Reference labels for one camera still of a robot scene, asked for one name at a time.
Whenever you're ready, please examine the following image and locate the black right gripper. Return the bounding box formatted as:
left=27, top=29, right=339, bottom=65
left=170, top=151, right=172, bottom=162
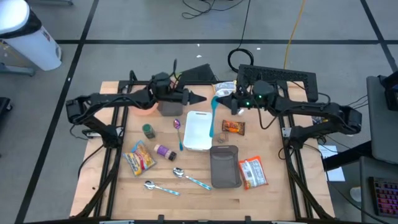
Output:
left=215, top=91, right=251, bottom=116

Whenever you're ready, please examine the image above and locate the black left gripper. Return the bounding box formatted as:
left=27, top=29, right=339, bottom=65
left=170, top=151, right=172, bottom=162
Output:
left=171, top=88, right=208, bottom=106

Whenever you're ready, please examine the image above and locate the yellow ramen packet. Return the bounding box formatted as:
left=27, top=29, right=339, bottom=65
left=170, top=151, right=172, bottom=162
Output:
left=212, top=80, right=238, bottom=97

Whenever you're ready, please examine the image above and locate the teal silicone spatula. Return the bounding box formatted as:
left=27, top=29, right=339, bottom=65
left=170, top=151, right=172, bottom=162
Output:
left=208, top=95, right=220, bottom=138

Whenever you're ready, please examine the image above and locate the green label spice jar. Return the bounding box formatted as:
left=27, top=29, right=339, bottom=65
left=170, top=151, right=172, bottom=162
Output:
left=142, top=123, right=156, bottom=139

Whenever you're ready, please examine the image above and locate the spoon with teal patterned handle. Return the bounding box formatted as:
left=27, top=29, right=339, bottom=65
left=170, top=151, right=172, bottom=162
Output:
left=172, top=167, right=212, bottom=191
left=143, top=180, right=181, bottom=197

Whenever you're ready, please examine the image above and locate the black wedge shaped device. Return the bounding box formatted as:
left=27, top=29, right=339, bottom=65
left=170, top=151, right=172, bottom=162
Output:
left=178, top=63, right=217, bottom=83

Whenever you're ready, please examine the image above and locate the orange brown candy pack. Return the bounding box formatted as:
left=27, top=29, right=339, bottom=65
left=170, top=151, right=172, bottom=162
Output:
left=221, top=119, right=246, bottom=136

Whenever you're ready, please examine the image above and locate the white rectangular tray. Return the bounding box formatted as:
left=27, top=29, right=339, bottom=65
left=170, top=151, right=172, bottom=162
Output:
left=182, top=110, right=213, bottom=152

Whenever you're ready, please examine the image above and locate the pink plastic bowl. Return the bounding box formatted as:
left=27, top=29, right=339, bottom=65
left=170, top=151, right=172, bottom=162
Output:
left=130, top=102, right=159, bottom=117

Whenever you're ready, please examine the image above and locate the black perforated computer case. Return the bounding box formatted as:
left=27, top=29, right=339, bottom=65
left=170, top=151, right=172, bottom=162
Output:
left=236, top=63, right=320, bottom=103

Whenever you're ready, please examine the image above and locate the purple label spice jar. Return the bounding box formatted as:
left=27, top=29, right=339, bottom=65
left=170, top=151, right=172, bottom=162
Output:
left=154, top=143, right=177, bottom=162

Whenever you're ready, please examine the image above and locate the grey rectangular tray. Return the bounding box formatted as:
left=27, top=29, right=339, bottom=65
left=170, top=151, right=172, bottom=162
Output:
left=209, top=144, right=243, bottom=189

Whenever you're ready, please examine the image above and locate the orange ramen packet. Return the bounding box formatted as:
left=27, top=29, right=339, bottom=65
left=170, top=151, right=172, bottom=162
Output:
left=238, top=155, right=269, bottom=190

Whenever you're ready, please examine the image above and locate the yellow red blue snack bag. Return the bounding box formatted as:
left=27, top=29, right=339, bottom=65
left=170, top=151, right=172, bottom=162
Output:
left=122, top=139, right=157, bottom=177

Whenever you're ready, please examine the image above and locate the black desk base bar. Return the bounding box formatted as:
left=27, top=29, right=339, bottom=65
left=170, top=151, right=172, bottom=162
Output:
left=322, top=140, right=374, bottom=172

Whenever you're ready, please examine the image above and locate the white paper sheet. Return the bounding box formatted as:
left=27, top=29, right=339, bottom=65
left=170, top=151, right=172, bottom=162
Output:
left=318, top=144, right=346, bottom=182

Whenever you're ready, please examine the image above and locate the grey desk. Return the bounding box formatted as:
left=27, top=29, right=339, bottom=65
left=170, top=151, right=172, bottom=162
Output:
left=359, top=155, right=398, bottom=224
left=366, top=75, right=398, bottom=165

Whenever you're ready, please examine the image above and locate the white computer mouse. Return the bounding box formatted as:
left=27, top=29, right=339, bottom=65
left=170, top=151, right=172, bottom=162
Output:
left=349, top=185, right=363, bottom=203

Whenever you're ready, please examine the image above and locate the white trash can black rim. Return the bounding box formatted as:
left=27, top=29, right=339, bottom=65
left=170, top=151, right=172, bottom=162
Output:
left=0, top=0, right=63, bottom=72

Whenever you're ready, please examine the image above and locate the grey desk foot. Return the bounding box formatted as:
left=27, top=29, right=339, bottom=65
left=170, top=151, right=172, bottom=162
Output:
left=26, top=0, right=75, bottom=6
left=0, top=63, right=35, bottom=77

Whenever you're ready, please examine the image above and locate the backlit black keyboard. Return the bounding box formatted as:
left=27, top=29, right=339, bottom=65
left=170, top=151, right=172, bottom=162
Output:
left=368, top=176, right=398, bottom=218

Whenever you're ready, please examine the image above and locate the purple spoon with teal handle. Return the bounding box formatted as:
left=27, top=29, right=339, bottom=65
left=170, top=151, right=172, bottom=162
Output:
left=173, top=118, right=184, bottom=152

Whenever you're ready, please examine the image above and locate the black coiled floor cable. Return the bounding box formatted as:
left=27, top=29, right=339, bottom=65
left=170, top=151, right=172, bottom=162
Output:
left=227, top=0, right=255, bottom=74

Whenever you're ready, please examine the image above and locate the black aluminium table frame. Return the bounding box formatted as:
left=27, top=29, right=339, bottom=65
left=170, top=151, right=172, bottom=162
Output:
left=70, top=79, right=335, bottom=224

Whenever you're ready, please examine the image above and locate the thin black floor cable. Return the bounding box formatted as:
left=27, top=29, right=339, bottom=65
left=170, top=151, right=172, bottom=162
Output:
left=181, top=0, right=246, bottom=19

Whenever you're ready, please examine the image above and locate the yellow floor cable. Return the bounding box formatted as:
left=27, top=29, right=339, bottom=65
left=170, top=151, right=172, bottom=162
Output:
left=282, top=0, right=308, bottom=70

